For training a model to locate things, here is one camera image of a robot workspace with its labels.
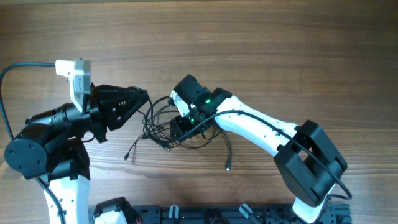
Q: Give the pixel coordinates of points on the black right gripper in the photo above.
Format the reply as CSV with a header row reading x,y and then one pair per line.
x,y
178,128

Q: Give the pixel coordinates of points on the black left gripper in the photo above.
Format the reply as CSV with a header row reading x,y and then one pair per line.
x,y
96,111

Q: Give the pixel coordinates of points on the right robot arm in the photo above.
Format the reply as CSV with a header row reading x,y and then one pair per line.
x,y
308,161

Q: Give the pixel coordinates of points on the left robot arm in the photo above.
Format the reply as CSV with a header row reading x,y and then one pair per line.
x,y
50,148

